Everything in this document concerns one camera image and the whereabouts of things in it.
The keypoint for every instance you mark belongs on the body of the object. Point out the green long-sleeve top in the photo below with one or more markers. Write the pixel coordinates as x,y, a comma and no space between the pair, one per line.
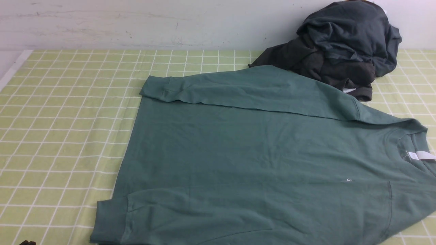
263,156

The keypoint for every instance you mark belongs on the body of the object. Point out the dark brown garment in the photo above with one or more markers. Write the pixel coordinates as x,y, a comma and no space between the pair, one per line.
303,57

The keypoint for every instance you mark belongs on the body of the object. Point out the green checkered tablecloth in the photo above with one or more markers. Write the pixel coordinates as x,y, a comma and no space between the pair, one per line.
67,118

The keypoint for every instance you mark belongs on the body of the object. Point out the dark blue-grey sweatshirt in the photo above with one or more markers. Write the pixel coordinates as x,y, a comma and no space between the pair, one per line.
354,31

